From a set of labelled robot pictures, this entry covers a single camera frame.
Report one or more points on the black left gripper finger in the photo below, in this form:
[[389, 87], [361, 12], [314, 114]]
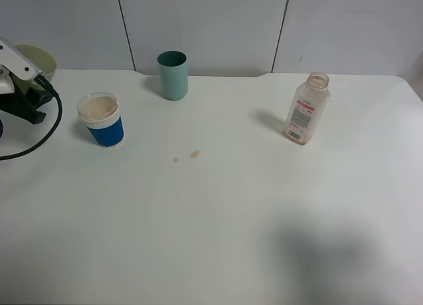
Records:
[[24, 105]]

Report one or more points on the pale green plastic cup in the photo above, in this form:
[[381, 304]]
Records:
[[42, 59]]

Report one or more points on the clear plastic drink bottle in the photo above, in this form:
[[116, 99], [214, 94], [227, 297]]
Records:
[[307, 107]]

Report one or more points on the blue sleeved paper cup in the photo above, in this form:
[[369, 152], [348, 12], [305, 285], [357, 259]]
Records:
[[100, 114]]

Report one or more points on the teal plastic cup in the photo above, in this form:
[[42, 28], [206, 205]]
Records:
[[173, 74]]

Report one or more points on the brown drink spill drop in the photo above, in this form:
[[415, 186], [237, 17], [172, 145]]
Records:
[[195, 154]]

